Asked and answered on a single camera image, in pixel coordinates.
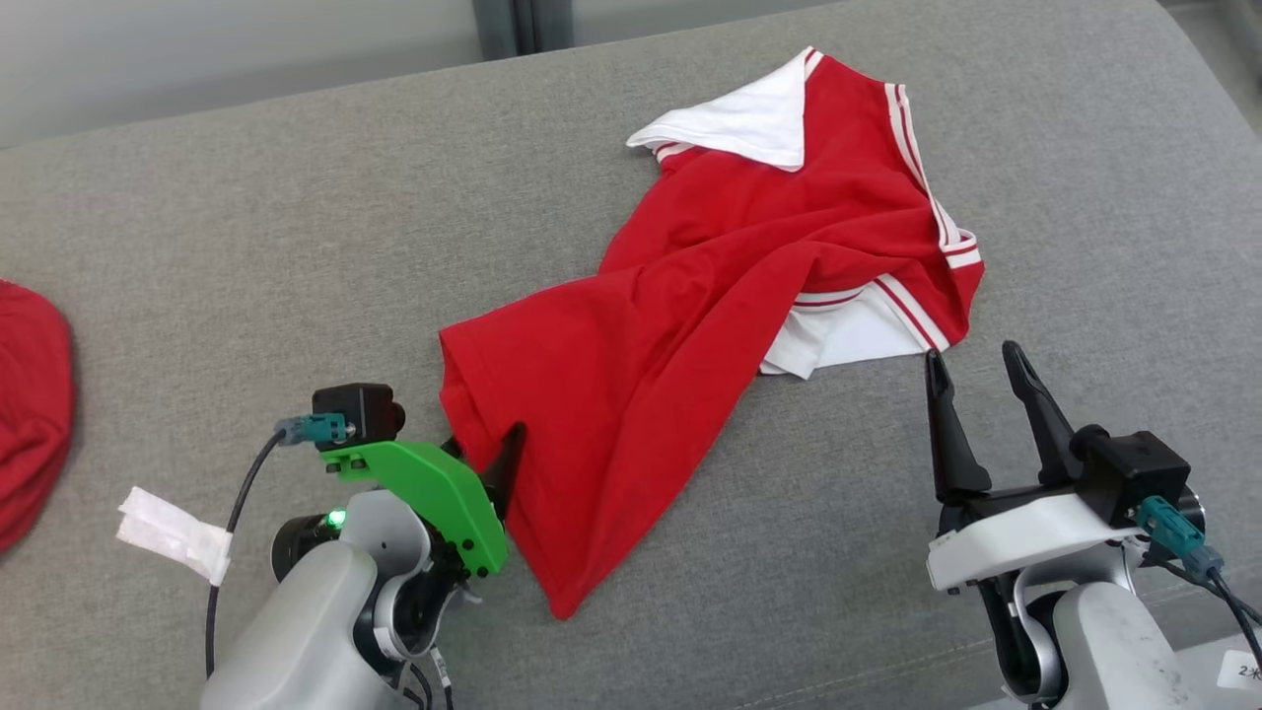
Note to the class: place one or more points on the teal left camera connector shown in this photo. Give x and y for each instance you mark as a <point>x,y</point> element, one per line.
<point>315,429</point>

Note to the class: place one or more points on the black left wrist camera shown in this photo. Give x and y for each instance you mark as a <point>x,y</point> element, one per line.
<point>355,409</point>

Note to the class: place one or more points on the teal camera connector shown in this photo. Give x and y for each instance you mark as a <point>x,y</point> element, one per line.
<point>315,429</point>
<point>1173,532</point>

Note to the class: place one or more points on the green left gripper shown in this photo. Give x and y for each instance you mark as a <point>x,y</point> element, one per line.
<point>444,493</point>

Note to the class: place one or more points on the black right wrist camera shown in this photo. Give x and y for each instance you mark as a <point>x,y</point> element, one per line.
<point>1129,473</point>

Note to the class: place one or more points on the teal right camera connector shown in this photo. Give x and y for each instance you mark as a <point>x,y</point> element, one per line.
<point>1173,532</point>

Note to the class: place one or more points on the red shorts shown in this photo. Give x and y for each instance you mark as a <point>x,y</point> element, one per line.
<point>30,414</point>

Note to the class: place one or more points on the red white jersey shirt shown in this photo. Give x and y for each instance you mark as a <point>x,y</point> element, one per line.
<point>690,325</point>

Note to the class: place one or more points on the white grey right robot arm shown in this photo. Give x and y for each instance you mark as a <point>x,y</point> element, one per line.
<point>1114,651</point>

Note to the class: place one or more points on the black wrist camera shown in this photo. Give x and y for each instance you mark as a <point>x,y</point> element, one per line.
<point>1129,473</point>
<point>355,409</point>

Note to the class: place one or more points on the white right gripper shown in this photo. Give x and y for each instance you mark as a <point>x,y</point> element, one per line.
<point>1016,537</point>

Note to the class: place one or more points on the grey partition post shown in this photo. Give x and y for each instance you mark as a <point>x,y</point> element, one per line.
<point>523,25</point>

